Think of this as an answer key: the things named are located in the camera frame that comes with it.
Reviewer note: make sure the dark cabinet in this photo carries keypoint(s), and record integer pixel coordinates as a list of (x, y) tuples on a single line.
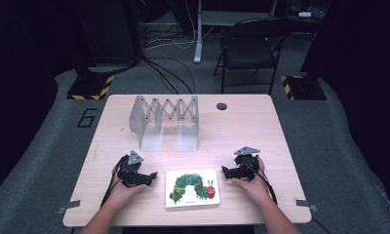
[(108, 29)]

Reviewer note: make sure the small white device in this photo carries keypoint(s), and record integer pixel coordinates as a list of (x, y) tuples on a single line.
[(304, 14)]

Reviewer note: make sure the grey expandable metal book rack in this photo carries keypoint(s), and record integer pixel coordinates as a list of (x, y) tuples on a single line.
[(140, 125)]

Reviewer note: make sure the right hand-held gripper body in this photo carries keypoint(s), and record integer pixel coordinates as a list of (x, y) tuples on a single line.
[(246, 165)]

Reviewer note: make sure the dark table grommet hole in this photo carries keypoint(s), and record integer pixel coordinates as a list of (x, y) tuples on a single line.
[(221, 106)]

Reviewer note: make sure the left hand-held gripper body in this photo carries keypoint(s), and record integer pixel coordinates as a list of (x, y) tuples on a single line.
[(131, 172)]

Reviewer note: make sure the grey tape strip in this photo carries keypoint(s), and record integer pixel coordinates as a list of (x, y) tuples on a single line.
[(69, 205), (305, 204)]

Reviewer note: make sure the person's left hand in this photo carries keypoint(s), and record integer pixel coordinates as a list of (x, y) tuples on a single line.
[(128, 193)]

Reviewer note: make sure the striped black stand base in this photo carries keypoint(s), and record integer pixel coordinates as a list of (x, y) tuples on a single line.
[(89, 87), (305, 87)]

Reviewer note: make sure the black folding chair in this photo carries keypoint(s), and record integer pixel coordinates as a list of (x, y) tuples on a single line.
[(248, 48)]

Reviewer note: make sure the person's right hand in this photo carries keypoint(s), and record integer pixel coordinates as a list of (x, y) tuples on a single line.
[(253, 188)]

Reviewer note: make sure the caterpillar picture board book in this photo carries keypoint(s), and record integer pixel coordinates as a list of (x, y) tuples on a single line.
[(192, 175)]

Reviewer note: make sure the grey desk top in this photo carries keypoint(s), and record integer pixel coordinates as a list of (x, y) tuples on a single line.
[(235, 18)]

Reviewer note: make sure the white desk leg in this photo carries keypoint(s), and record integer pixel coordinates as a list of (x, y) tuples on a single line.
[(199, 32)]

